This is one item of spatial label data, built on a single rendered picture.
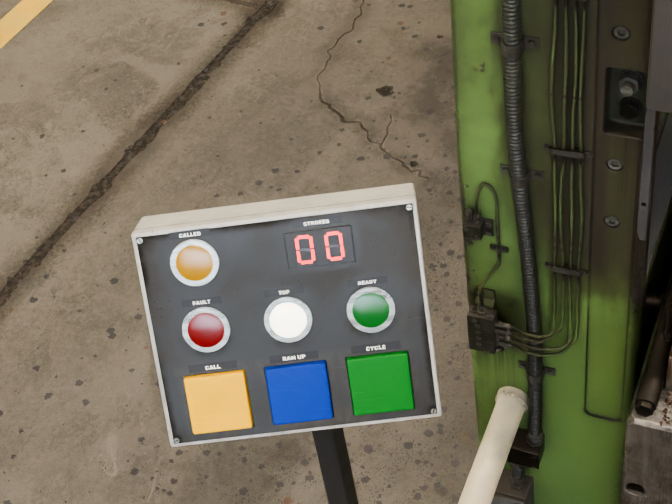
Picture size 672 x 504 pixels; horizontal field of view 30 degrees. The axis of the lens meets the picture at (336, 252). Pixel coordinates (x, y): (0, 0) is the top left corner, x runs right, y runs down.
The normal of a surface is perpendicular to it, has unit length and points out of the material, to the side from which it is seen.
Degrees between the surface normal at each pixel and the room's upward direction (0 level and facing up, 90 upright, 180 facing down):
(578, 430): 90
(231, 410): 60
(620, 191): 90
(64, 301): 0
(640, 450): 90
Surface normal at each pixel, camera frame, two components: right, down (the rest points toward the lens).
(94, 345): -0.12, -0.68
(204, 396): -0.02, 0.29
